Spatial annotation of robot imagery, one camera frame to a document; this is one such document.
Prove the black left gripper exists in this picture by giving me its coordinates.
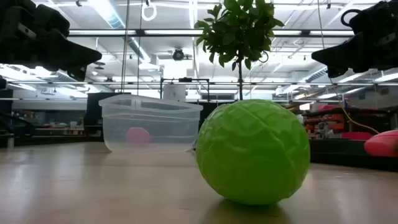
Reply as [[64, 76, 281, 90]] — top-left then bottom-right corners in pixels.
[[0, 0, 103, 82]]

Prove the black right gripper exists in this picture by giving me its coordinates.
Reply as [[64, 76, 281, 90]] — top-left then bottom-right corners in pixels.
[[311, 0, 398, 79]]

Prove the orange toy produce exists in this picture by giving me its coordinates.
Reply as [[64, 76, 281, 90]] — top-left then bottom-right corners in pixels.
[[363, 129, 398, 158]]

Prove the red toy tomato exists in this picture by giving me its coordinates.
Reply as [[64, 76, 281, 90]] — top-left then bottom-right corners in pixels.
[[125, 126, 152, 147]]

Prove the light green toy cabbage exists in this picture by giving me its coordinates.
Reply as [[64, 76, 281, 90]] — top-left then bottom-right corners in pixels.
[[195, 99, 312, 207]]

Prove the clear plastic tupperware container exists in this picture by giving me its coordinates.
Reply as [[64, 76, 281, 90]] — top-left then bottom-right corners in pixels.
[[98, 94, 204, 154]]

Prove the black monitor screen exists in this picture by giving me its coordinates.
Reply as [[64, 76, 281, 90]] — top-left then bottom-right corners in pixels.
[[84, 91, 132, 142]]

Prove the shelf with red bins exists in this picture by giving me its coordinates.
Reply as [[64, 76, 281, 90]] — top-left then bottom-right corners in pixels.
[[302, 103, 398, 142]]

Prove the background wooden workbench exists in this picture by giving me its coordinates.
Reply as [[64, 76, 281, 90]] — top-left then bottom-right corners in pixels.
[[30, 119, 86, 138]]

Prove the white cylindrical container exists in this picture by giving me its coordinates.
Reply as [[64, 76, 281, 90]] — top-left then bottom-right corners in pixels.
[[162, 83, 188, 103]]

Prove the black round ceiling fixture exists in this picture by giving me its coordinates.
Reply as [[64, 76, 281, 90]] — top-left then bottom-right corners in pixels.
[[172, 47, 185, 62]]

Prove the green leafy potted plant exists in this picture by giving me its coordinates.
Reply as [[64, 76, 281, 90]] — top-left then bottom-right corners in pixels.
[[193, 0, 285, 101]]

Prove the black metal stand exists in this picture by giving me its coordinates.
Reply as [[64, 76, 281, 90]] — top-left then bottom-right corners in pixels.
[[159, 77, 211, 103]]

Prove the silver ventilation duct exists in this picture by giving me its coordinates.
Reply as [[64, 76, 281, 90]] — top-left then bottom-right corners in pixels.
[[89, 0, 154, 63]]

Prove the yellow hanging cable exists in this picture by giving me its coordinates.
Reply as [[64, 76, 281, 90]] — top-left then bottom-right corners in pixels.
[[317, 0, 381, 135]]

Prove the white hanging ring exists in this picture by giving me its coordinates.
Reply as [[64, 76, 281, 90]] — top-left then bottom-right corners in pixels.
[[141, 0, 158, 22]]

